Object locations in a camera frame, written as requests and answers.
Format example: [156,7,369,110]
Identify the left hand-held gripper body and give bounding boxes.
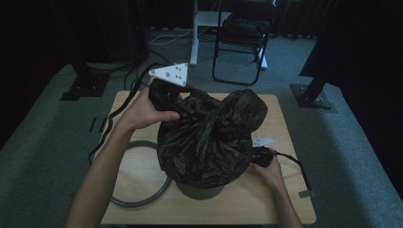
[148,62,193,112]

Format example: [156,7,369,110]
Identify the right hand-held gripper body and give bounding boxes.
[252,136,278,169]

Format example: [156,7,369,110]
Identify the black plastic garbage bag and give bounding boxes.
[156,88,269,190]

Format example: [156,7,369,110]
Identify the grey-green ribbed trash bin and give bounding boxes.
[175,180,226,201]

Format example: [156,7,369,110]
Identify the grey trash bin rim ring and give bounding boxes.
[109,140,172,209]

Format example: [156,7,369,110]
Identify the person's right hand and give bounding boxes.
[248,156,285,191]

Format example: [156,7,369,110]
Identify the person's left hand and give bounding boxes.
[121,77,182,133]

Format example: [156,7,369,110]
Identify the white desk leg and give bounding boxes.
[188,0,233,67]
[258,47,269,70]

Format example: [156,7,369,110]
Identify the black folding chair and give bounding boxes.
[211,0,278,87]

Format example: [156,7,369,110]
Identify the grey tape piece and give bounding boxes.
[297,189,315,200]

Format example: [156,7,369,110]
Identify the black metal stand base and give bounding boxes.
[290,75,334,110]
[59,61,111,102]

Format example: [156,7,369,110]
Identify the dark cloth bundle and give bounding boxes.
[221,13,271,46]

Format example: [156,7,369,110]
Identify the black curtain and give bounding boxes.
[298,0,403,199]
[0,0,96,148]

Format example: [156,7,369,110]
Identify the long black floor cable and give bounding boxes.
[148,47,174,66]

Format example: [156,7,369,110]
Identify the white floor cable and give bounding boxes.
[148,28,195,46]

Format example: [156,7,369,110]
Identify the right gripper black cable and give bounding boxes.
[271,150,315,193]

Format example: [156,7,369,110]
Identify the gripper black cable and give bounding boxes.
[271,150,315,193]
[87,62,166,166]

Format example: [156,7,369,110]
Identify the looped black floor cables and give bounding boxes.
[123,61,144,92]

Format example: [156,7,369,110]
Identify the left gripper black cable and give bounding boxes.
[87,62,166,166]

